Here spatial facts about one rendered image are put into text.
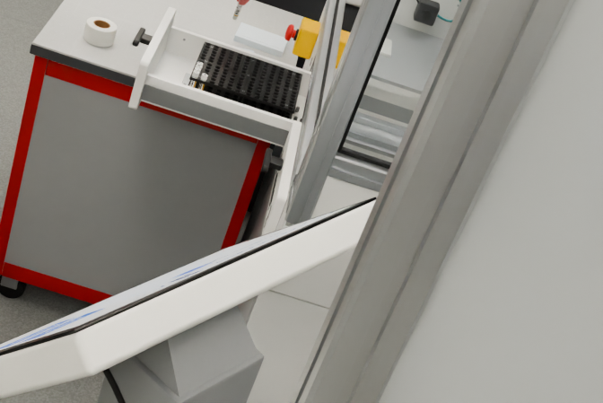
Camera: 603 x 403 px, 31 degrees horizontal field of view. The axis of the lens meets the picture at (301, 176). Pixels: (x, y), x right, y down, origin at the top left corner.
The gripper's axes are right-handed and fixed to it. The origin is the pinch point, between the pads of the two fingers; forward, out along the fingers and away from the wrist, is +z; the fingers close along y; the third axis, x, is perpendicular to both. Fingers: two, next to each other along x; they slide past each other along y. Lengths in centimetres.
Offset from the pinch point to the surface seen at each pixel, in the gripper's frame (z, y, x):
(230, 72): 5.2, -21.1, 10.1
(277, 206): 2, -67, 22
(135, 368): -10, -109, 67
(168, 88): 7.5, -25.0, 25.1
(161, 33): 3.6, -11.2, 22.8
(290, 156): 0, -55, 14
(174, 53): 12.9, -3.9, 13.8
